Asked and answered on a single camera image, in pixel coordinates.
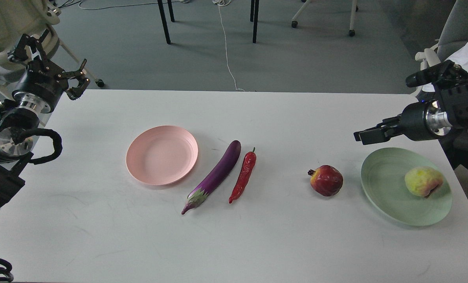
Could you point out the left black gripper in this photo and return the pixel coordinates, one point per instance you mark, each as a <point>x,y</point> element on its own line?
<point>49,85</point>

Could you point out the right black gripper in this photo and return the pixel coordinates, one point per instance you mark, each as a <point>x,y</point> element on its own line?
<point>412,123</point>

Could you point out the red pomegranate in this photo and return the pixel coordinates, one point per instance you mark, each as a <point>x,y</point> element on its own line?
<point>326,180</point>

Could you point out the red chili pepper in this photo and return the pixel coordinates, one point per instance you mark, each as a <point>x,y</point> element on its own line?
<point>246,170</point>

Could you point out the purple eggplant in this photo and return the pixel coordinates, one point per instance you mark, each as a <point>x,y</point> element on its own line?
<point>215,177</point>

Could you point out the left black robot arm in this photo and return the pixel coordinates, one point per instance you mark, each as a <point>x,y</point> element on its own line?
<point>22,140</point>

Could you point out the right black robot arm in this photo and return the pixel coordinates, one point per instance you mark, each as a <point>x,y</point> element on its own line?
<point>441,116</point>

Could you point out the light green plate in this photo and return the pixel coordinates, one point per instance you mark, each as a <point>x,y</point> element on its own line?
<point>382,179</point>

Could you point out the beige office chair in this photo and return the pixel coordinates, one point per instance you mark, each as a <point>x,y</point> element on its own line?
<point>31,17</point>

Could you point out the black table leg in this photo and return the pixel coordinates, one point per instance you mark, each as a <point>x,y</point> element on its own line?
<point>255,23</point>
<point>171,13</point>
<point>164,21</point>
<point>252,4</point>

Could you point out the grey chair with white armrest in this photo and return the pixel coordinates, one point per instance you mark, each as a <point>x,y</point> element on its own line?
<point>457,23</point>

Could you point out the black table leg rear left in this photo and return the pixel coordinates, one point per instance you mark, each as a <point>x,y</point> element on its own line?
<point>171,13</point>

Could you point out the pink plate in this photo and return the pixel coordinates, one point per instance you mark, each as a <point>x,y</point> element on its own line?
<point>162,155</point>

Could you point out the black table leg rear right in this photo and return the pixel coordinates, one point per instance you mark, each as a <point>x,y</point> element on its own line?
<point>252,4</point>

